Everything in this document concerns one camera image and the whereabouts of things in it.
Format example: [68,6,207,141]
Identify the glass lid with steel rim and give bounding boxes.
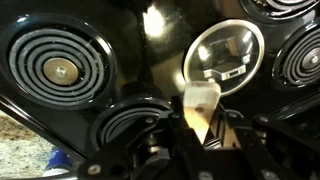
[182,18,266,98]

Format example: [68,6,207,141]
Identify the wooden cooking stick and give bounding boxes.
[182,81,222,145]

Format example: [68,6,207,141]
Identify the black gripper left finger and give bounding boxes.
[77,95,214,180]

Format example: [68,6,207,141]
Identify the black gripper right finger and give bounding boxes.
[214,101,320,180]

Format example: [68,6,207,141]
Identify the black electric coil burner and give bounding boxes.
[0,13,118,112]
[271,20,320,92]
[239,0,320,24]

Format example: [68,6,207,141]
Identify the black electric stove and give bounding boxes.
[0,0,320,180]

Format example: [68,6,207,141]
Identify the grey pot with steel handle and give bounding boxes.
[89,95,175,156]

